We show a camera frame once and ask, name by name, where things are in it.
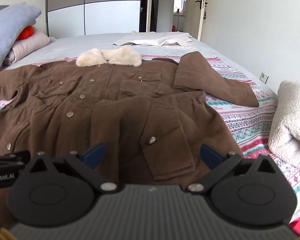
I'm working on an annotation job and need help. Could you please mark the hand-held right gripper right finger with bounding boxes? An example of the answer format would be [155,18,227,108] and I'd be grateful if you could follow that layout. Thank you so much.
[186,144,283,193]

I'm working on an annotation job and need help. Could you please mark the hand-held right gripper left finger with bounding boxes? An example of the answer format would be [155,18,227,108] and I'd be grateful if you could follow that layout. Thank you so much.
[25,143,118,194]

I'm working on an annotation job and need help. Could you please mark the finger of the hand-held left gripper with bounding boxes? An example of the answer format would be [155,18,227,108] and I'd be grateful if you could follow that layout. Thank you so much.
[0,151,32,167]

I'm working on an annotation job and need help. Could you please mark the brown coat with fur collar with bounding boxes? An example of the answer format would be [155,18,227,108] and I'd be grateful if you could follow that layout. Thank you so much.
[0,45,260,228]

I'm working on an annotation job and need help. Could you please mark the dark hanging clothes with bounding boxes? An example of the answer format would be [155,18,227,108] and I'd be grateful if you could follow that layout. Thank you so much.
[139,0,157,32]

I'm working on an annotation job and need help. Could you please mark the patterned printed blanket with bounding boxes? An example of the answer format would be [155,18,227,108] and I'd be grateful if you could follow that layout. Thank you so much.
[0,54,300,195]

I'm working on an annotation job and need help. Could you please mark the white fleece blanket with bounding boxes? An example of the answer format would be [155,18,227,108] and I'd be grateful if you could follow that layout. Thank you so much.
[268,80,300,172]

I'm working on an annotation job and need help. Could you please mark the pink folded quilt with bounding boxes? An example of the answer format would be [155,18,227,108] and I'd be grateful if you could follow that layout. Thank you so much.
[2,30,52,67]

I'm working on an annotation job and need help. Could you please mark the light blue pillow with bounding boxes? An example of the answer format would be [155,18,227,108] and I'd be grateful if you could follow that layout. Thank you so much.
[0,3,42,78]

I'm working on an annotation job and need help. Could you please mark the orange plush toy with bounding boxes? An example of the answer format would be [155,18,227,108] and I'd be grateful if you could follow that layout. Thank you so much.
[16,26,35,41]

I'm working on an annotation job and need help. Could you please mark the white folded garment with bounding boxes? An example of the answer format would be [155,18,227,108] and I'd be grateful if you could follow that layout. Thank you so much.
[112,31,198,51]

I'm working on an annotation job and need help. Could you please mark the white room door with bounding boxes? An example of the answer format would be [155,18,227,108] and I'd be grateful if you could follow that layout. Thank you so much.
[185,0,207,41]

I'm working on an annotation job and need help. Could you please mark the white and grey wardrobe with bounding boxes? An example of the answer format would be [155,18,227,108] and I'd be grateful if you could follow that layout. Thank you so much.
[46,0,154,37]

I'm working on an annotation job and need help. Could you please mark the yellow strap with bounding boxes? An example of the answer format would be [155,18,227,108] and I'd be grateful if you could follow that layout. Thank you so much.
[0,227,14,240]

